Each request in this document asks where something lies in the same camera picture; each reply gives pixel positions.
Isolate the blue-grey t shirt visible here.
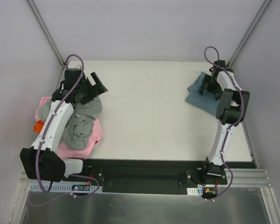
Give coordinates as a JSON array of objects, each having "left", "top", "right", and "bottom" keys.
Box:
[{"left": 185, "top": 72, "right": 220, "bottom": 117}]

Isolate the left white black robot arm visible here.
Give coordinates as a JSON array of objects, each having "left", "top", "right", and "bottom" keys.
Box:
[{"left": 20, "top": 68, "right": 108, "bottom": 182}]

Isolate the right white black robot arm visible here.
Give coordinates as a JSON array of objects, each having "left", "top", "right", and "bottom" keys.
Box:
[{"left": 187, "top": 59, "right": 250, "bottom": 185}]

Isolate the pink t shirt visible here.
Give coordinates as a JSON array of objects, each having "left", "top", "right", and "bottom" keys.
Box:
[{"left": 35, "top": 96, "right": 105, "bottom": 161}]

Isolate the grey t shirt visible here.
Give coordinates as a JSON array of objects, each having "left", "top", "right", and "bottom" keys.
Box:
[{"left": 32, "top": 97, "right": 102, "bottom": 152}]

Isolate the orange t shirt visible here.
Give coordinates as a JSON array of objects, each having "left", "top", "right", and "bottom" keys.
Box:
[{"left": 33, "top": 120, "right": 44, "bottom": 134}]

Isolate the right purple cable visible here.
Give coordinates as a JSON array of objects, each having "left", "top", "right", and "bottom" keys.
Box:
[{"left": 188, "top": 46, "right": 245, "bottom": 205}]

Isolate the left aluminium frame post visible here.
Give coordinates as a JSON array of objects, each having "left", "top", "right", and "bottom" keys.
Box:
[{"left": 25, "top": 0, "right": 65, "bottom": 68}]

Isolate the aluminium frame post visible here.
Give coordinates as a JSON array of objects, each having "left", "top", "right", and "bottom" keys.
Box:
[
  {"left": 227, "top": 0, "right": 273, "bottom": 67},
  {"left": 25, "top": 0, "right": 65, "bottom": 68}
]

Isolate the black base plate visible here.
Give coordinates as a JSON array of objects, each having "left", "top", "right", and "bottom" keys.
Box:
[{"left": 60, "top": 156, "right": 257, "bottom": 194}]

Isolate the aluminium front rail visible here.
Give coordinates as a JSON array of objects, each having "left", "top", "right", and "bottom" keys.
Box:
[{"left": 231, "top": 168, "right": 272, "bottom": 188}]

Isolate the left slotted cable duct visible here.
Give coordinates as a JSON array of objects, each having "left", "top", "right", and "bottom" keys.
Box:
[{"left": 30, "top": 183, "right": 103, "bottom": 194}]

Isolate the slotted cable duct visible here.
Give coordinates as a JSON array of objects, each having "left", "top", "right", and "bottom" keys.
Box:
[
  {"left": 30, "top": 183, "right": 103, "bottom": 194},
  {"left": 187, "top": 187, "right": 203, "bottom": 196}
]

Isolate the right aluminium frame post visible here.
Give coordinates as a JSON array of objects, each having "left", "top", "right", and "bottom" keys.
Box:
[{"left": 227, "top": 0, "right": 273, "bottom": 67}]

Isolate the right slotted cable duct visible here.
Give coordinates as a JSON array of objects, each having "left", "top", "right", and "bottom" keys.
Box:
[{"left": 187, "top": 187, "right": 203, "bottom": 196}]

